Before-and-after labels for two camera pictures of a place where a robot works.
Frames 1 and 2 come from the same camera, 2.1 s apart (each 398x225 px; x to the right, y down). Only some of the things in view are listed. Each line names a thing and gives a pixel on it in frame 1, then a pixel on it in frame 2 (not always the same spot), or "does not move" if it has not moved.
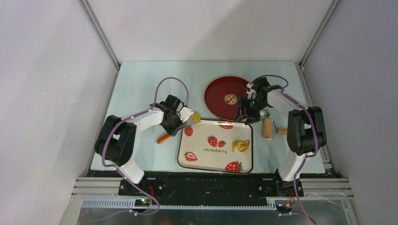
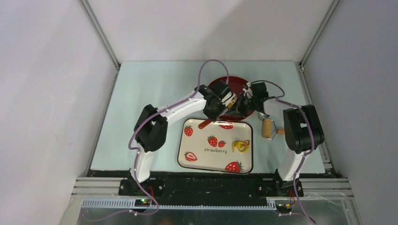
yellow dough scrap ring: (242, 146) does not move
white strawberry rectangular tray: (216, 146) does not move
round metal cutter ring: (264, 113) does not move
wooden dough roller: (269, 129) does not move
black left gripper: (172, 131) to (214, 116)
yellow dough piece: (196, 117) to (231, 103)
